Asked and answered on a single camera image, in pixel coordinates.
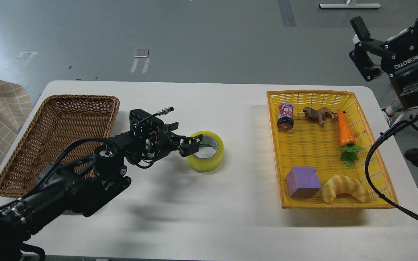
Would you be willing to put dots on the seated person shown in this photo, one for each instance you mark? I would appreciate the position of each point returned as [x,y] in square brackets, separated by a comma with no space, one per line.
[394,108]

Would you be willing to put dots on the yellow tape roll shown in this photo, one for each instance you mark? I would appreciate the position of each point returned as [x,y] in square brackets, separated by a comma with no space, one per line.
[205,162]

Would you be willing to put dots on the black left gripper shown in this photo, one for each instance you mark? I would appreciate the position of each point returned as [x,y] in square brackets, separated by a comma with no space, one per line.
[159,142]

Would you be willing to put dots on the brown toy animal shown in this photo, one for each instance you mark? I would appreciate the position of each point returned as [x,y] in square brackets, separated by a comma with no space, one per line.
[319,115]

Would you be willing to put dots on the small soda can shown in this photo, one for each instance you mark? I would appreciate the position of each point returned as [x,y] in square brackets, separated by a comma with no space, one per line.
[285,119]

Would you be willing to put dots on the brown wicker basket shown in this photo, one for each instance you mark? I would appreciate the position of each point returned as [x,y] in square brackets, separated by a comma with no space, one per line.
[59,121]

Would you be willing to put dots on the toy croissant bread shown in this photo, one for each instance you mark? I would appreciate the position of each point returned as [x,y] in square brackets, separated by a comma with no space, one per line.
[340,184]

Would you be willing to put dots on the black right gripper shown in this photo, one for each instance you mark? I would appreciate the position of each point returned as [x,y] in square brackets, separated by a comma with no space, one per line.
[402,70]

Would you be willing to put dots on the orange toy carrot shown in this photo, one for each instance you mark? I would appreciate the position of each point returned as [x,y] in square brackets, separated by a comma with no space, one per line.
[347,140]

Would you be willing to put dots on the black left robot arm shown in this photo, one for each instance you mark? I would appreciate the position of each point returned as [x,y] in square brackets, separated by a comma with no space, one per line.
[87,175]

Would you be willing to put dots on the purple cube block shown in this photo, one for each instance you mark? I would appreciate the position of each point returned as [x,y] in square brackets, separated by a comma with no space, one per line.
[303,182]

